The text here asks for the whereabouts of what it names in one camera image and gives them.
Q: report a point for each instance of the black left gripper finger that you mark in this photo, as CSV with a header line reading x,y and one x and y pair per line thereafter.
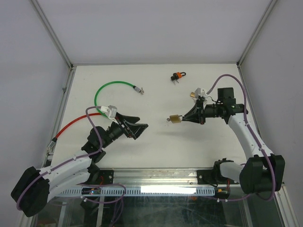
x,y
133,129
125,118

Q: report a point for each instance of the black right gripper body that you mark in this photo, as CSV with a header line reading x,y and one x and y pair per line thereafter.
x,y
212,110

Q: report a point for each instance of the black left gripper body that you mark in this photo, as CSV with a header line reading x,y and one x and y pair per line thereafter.
x,y
115,130

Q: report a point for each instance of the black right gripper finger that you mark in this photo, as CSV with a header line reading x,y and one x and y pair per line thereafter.
x,y
196,121
195,113

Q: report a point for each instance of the large brass padlock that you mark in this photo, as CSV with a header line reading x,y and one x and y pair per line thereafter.
x,y
175,118

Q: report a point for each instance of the keys of orange padlock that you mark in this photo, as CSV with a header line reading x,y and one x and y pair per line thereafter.
x,y
175,82

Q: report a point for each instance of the orange black padlock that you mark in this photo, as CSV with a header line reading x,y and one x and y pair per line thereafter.
x,y
177,75

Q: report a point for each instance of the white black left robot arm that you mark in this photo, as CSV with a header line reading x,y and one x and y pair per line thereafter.
x,y
37,187

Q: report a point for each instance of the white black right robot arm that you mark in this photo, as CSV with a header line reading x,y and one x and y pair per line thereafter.
x,y
263,171

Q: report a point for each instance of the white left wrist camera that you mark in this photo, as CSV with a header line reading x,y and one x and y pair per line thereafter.
x,y
110,112

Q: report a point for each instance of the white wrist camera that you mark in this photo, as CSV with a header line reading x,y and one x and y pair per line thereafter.
x,y
110,112
201,94

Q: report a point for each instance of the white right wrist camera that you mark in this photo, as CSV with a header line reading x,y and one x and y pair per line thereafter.
x,y
201,94

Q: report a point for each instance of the green cable lock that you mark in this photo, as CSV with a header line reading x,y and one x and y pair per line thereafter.
x,y
123,94

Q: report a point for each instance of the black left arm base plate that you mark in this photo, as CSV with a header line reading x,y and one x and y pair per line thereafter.
x,y
104,177

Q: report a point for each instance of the aluminium mounting rail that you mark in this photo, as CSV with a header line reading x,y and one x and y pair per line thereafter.
x,y
165,176

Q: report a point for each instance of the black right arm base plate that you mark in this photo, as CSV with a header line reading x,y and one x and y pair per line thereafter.
x,y
206,176

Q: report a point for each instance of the red cable lock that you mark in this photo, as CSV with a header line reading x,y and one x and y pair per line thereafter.
x,y
71,135

